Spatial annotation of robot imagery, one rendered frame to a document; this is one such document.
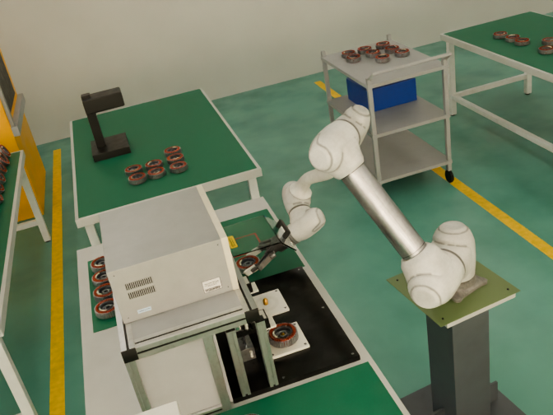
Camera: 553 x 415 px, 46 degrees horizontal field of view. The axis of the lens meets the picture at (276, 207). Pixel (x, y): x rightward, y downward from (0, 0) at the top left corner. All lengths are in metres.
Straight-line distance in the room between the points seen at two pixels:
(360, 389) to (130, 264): 0.87
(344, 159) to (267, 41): 5.44
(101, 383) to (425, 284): 1.24
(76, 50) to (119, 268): 5.42
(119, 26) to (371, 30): 2.90
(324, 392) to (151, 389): 0.58
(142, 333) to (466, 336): 1.31
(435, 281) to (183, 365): 0.91
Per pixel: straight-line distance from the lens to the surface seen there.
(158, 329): 2.13
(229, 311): 2.12
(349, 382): 2.32
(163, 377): 2.20
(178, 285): 2.15
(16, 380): 3.38
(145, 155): 4.46
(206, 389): 2.26
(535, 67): 5.01
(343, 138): 2.31
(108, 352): 2.74
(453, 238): 2.52
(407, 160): 5.03
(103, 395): 2.56
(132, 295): 2.15
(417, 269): 2.38
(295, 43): 7.76
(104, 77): 7.44
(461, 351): 2.80
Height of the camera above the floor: 2.36
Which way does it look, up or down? 28 degrees down
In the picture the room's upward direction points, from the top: 11 degrees counter-clockwise
